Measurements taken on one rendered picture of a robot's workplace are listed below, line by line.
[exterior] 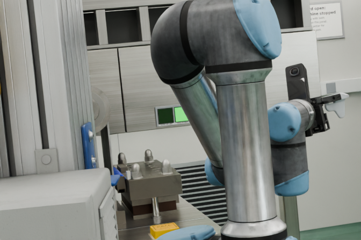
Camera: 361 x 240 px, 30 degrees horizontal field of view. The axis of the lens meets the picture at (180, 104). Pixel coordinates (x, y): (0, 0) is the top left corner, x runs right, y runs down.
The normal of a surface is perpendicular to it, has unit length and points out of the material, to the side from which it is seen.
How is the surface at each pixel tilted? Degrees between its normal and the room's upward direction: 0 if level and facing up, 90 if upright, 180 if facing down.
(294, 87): 62
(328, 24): 90
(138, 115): 90
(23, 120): 90
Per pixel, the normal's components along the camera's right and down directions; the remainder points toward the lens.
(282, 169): -0.43, 0.09
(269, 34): 0.88, -0.19
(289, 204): 0.22, 0.03
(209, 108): 0.54, 0.41
